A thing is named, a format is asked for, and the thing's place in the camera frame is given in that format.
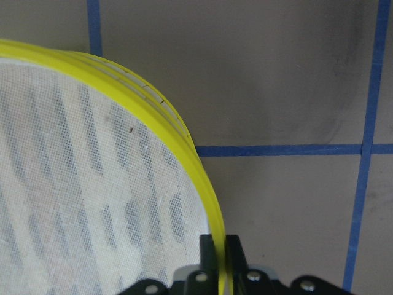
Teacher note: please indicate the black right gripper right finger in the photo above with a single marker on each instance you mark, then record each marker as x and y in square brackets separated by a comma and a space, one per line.
[235, 258]

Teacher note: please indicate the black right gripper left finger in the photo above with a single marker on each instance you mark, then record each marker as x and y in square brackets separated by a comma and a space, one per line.
[208, 255]

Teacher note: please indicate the yellow bamboo steamer top layer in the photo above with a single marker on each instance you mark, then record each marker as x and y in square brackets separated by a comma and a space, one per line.
[98, 189]

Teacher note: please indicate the yellow bamboo steamer layer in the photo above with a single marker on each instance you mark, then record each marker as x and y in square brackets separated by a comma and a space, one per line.
[139, 86]
[98, 189]

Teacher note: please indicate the yellow bamboo steamer bottom layer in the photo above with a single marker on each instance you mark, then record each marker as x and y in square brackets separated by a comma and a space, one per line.
[139, 86]

